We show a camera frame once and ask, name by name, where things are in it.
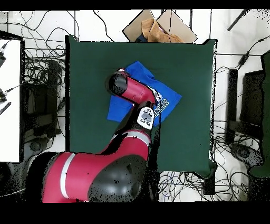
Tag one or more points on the brown cardboard box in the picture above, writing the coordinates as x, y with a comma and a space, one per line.
135, 27

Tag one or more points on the white table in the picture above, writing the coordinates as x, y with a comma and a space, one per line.
10, 105

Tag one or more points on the black rod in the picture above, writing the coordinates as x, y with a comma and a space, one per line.
237, 20

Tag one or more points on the black table leg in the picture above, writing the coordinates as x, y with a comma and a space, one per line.
209, 183

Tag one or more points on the dark blue cloth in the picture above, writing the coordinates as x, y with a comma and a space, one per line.
141, 39

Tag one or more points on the blue printed T-shirt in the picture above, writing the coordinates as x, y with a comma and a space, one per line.
168, 95

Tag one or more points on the black power adapter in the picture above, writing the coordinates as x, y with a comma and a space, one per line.
243, 60

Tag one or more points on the dark green table cloth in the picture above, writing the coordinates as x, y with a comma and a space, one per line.
179, 137
266, 105

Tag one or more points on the black ribbed strip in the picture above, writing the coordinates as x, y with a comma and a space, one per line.
5, 108

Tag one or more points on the black device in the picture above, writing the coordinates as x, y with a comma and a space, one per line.
1, 60
2, 97

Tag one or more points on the tan cloth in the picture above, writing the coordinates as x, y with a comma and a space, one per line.
156, 33

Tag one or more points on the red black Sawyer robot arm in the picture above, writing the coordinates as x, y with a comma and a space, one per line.
95, 173

